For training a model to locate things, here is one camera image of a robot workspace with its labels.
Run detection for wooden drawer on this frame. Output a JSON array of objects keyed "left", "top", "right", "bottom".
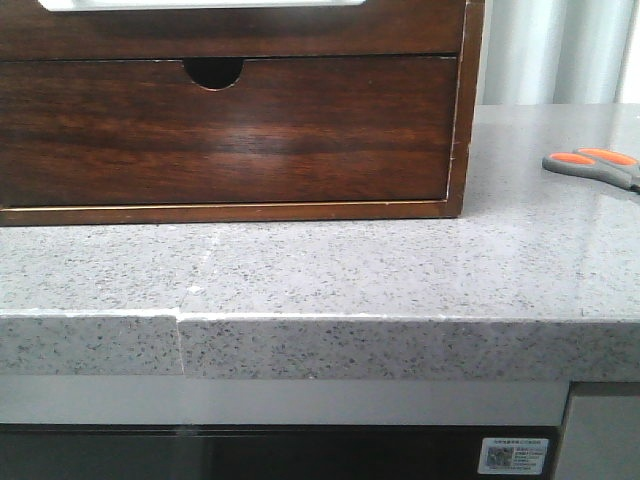
[
  {"left": 1, "top": 1, "right": 466, "bottom": 61},
  {"left": 1, "top": 56, "right": 457, "bottom": 207}
]

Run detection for grey orange handled scissors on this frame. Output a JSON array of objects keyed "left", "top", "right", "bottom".
[{"left": 542, "top": 148, "right": 639, "bottom": 193}]

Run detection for dark wooden drawer cabinet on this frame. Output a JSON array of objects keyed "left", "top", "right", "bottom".
[{"left": 1, "top": 1, "right": 484, "bottom": 226}]

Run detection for white QR code sticker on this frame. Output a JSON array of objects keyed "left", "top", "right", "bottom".
[{"left": 477, "top": 437, "right": 550, "bottom": 476}]

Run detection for grey pleated curtain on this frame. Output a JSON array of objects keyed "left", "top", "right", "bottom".
[{"left": 477, "top": 0, "right": 639, "bottom": 105}]

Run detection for grey cabinet panel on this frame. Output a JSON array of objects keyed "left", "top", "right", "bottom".
[{"left": 553, "top": 382, "right": 639, "bottom": 479}]

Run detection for white tray on cabinet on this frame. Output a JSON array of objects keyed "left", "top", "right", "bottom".
[{"left": 39, "top": 0, "right": 365, "bottom": 12}]

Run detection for black glass oven door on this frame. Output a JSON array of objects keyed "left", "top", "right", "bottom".
[{"left": 1, "top": 424, "right": 559, "bottom": 479}]

